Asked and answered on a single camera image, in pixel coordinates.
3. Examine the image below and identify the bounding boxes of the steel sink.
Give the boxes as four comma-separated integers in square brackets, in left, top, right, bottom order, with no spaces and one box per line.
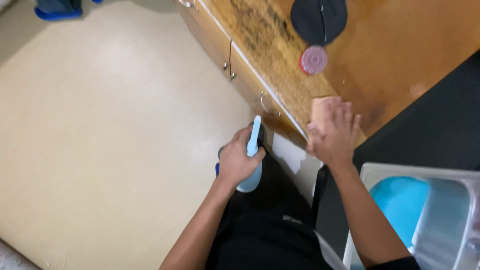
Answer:
[342,162,480,270]

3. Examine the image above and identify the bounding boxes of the person's black trousers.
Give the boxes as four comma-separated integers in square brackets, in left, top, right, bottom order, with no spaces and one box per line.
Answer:
[204,125,340,270]

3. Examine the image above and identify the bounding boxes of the black counter mat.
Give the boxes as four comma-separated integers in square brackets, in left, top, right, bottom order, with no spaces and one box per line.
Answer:
[313,50,480,259]

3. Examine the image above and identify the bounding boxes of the thin dark cabinet handle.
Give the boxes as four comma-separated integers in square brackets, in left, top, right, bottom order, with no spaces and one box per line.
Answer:
[223,39,237,81]

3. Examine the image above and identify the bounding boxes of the beige sponge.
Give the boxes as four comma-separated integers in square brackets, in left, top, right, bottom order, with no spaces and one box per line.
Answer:
[310,96,341,133]

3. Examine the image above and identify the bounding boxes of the person's left hand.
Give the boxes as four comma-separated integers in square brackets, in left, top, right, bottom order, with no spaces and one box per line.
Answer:
[218,125,267,189]

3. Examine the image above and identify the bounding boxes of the wooden cabinet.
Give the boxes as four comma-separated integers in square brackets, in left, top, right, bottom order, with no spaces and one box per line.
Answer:
[174,0,309,150]

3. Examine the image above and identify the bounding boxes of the red round scrub brush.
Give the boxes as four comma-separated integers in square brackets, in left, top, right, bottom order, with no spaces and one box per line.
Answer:
[298,45,329,76]

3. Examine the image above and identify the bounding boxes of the person's right hand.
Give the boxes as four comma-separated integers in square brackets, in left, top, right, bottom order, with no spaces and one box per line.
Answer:
[305,96,362,168]

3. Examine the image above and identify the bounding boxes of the blue plastic basin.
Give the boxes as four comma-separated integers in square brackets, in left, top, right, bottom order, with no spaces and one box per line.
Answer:
[369,176,432,249]

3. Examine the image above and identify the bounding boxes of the light blue spray bottle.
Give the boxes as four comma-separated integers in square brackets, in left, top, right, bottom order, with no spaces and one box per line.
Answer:
[235,115,264,193]

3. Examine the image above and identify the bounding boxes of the black round pan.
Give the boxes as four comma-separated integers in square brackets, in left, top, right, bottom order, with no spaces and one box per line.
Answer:
[290,0,348,47]

